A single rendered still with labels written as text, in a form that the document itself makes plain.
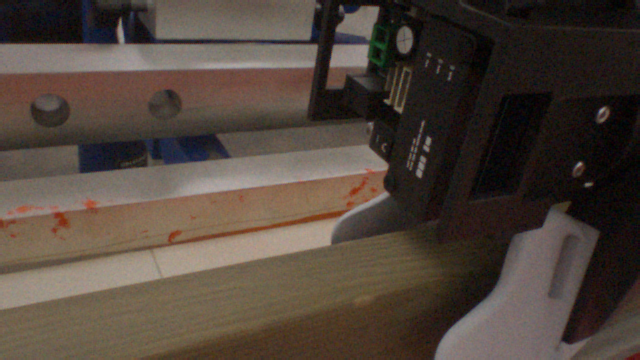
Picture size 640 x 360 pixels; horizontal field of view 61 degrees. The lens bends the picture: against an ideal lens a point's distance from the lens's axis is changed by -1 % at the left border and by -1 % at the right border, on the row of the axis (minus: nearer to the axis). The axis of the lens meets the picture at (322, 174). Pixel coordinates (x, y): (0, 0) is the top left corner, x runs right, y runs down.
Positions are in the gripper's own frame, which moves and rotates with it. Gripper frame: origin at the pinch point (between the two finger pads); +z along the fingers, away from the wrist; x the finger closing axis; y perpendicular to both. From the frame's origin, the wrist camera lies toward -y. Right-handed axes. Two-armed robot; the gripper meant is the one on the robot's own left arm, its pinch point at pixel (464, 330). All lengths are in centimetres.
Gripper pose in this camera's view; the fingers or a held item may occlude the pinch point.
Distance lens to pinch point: 24.4
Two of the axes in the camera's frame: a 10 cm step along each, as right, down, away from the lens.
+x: 4.7, 5.0, -7.3
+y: -8.7, 1.1, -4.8
